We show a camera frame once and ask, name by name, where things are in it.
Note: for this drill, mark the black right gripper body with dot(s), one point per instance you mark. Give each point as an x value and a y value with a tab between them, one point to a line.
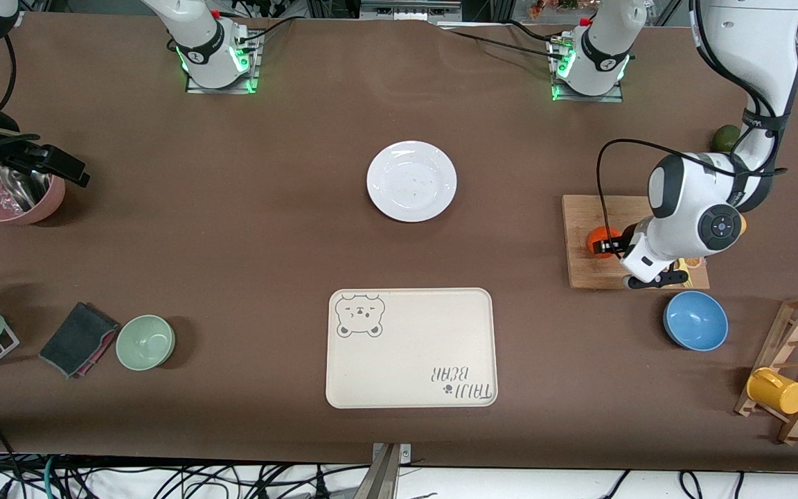
27	159

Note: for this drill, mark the orange mandarin fruit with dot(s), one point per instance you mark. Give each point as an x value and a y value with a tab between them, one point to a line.
593	242

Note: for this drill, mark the white round plate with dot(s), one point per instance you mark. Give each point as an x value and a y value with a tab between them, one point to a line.
411	181

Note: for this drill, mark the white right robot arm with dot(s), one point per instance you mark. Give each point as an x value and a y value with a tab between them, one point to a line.
205	41

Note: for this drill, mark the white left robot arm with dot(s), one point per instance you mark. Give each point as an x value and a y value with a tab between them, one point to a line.
752	41

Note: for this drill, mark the metal ladle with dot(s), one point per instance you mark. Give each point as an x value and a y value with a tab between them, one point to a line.
21	194

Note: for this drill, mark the pink bowl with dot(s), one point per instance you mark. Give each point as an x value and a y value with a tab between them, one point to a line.
46	204

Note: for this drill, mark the wooden cutting board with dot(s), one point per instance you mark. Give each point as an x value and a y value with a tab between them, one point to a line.
582	208

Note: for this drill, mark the small orange slice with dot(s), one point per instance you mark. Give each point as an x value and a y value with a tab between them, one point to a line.
695	262

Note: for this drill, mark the blue bowl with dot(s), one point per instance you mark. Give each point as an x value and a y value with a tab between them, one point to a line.
695	321

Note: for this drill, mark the green lime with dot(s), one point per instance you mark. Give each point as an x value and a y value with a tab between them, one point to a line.
723	138

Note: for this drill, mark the dark grey folded cloth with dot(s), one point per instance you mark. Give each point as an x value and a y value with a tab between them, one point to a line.
73	336

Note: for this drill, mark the pink folded cloth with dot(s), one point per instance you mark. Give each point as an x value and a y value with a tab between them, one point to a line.
104	348

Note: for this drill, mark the pale green bowl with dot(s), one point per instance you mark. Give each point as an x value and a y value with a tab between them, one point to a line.
145	343

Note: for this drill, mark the yellow mug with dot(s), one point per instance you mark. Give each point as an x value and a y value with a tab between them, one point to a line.
776	391

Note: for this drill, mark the cream tray with bear print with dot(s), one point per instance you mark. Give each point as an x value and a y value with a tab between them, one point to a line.
413	360

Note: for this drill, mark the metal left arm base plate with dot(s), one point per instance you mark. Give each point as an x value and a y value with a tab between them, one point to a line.
586	99

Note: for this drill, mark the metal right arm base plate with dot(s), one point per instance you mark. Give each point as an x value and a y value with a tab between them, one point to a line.
222	89

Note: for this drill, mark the aluminium frame structure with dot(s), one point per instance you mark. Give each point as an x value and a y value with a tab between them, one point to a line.
406	8

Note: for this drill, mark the metal table edge bracket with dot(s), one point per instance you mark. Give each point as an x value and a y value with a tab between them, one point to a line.
386	478

